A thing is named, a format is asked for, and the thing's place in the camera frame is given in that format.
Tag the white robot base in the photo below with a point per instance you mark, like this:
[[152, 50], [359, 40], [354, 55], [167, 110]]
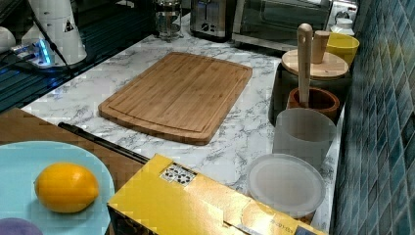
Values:
[[54, 40]]

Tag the silver two-slot toaster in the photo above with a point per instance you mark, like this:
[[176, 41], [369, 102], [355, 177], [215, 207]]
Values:
[[212, 19]]

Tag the stainless toaster oven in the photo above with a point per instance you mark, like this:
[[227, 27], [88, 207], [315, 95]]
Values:
[[274, 23]]

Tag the bamboo cutting board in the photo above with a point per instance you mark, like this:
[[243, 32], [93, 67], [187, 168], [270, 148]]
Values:
[[183, 97]]

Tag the yellow cereal box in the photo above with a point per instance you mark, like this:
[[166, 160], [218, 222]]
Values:
[[166, 198]]

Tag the frosted plastic cup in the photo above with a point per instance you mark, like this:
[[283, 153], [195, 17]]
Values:
[[305, 134]]

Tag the frosted plastic lid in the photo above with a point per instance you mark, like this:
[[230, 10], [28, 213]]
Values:
[[286, 184]]

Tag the glass french press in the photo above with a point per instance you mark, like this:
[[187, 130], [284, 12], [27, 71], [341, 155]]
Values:
[[168, 19]]

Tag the brown wooden mortar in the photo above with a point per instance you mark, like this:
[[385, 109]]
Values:
[[319, 100]]

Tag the dark jar with wooden lid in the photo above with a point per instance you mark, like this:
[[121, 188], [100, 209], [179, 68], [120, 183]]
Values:
[[327, 71]]

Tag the yellow mug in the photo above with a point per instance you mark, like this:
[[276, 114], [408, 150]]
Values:
[[343, 46]]

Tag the yellow lemon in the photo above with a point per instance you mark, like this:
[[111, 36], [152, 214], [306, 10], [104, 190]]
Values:
[[66, 187]]

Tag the white salt shaker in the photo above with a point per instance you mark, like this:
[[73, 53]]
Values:
[[343, 26]]

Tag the light blue plate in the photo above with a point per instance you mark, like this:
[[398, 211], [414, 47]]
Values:
[[21, 163]]

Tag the purple fruit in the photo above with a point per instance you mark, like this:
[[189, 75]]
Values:
[[17, 226]]

